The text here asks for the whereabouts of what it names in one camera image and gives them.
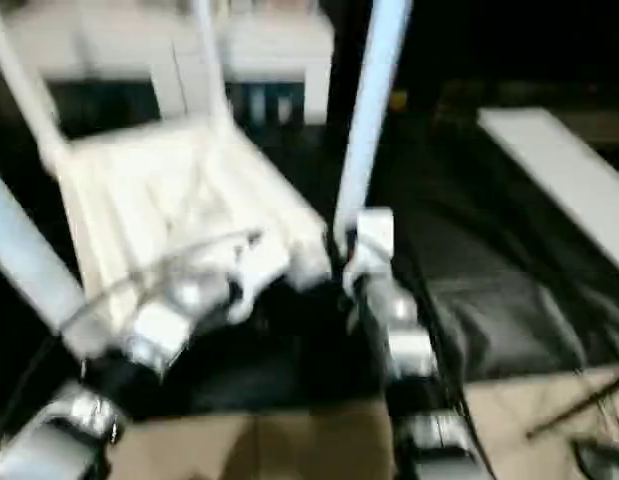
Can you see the white plastic table leg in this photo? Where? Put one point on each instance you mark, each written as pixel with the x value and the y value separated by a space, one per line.
pixel 371 120
pixel 29 260
pixel 24 90
pixel 211 60

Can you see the black work mat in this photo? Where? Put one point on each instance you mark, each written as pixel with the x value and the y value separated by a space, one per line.
pixel 489 250

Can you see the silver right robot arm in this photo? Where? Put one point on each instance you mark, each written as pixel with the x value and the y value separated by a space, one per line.
pixel 399 340

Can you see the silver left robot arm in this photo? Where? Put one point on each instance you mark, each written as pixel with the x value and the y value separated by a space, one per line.
pixel 159 330

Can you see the small yellow tag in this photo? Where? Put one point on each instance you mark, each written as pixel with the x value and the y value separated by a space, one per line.
pixel 397 100

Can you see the white cabinet with glass doors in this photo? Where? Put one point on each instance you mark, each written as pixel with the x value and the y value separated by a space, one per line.
pixel 259 50

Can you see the flat white board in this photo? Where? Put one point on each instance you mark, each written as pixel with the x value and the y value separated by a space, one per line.
pixel 559 170

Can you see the black stand leg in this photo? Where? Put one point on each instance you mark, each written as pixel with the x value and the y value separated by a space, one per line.
pixel 579 405

